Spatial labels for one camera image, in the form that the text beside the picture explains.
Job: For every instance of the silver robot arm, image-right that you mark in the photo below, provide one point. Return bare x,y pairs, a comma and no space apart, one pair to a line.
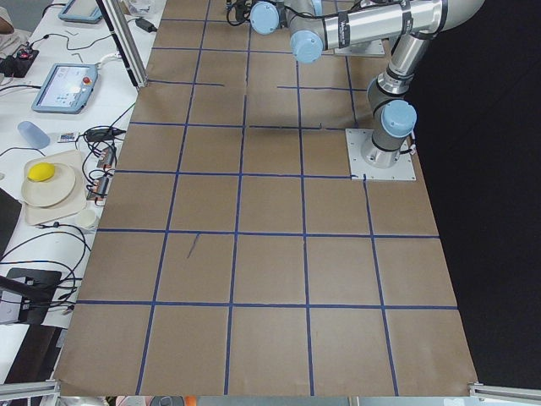
408,27

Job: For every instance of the white paper cup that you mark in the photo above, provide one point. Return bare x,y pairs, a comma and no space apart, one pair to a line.
87,219

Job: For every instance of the black power adapter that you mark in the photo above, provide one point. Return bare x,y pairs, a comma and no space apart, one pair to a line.
145,25

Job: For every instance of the beige round plate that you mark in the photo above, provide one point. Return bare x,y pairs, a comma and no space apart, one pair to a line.
52,191

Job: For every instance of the yellow lemon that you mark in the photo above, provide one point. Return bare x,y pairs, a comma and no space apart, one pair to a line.
41,172

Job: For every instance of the blue teach pendant near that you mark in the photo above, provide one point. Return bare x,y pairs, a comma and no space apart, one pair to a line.
67,88

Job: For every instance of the blue teach pendant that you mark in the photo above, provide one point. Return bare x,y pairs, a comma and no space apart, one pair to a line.
67,88
81,11

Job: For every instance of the beige square tray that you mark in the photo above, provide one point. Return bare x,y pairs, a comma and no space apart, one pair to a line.
75,201

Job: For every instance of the blue teach pendant far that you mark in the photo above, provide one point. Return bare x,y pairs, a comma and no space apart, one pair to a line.
81,11

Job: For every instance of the silver base plate, image-right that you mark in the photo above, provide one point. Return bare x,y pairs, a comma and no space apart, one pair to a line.
367,162

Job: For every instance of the black camera stand base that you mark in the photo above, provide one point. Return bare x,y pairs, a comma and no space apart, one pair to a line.
26,295

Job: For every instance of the aluminium frame post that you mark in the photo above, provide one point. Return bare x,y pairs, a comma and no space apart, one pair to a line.
121,34

